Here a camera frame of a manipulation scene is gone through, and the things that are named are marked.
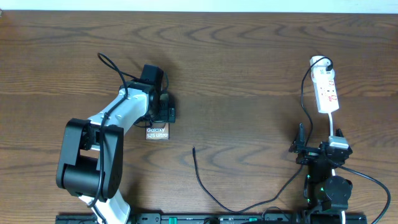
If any black charger cable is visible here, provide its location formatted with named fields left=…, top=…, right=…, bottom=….
left=192, top=56, right=334, bottom=214

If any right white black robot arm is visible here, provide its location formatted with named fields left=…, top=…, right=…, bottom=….
left=289, top=124, right=353, bottom=220

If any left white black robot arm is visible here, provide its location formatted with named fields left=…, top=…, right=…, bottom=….
left=56, top=83, right=175, bottom=223

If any white power strip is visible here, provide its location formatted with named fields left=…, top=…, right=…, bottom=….
left=310, top=55, right=339, bottom=114

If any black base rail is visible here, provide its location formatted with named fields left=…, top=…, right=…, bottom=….
left=55, top=212, right=368, bottom=224

